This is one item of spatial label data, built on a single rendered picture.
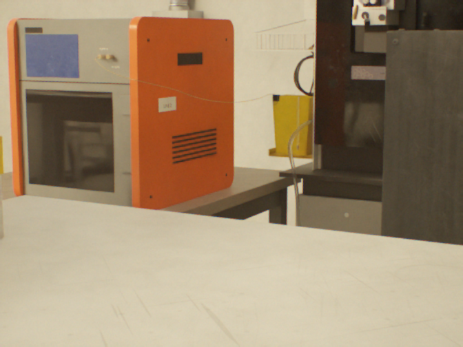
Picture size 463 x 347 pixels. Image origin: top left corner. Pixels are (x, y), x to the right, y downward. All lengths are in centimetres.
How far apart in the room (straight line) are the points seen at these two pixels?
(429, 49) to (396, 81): 7
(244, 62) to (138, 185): 187
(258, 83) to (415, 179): 244
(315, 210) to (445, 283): 155
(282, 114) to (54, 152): 68
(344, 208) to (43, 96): 80
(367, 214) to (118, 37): 78
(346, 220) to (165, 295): 158
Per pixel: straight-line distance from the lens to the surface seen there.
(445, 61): 118
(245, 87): 364
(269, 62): 359
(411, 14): 218
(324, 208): 222
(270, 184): 226
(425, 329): 59
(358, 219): 219
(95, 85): 189
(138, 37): 181
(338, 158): 229
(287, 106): 233
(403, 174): 123
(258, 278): 69
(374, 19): 210
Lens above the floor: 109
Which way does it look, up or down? 9 degrees down
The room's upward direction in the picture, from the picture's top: straight up
